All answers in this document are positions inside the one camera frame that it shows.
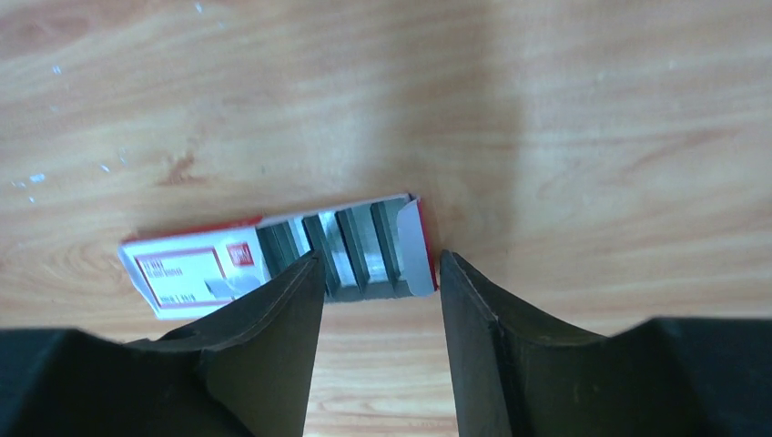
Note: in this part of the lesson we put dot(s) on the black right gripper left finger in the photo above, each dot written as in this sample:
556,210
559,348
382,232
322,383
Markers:
243,370

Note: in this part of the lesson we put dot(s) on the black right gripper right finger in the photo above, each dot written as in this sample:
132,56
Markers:
520,371

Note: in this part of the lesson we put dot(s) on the white red staple box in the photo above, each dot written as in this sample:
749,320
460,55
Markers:
187,274

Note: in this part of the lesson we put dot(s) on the grey staple strip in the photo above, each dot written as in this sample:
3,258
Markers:
358,244

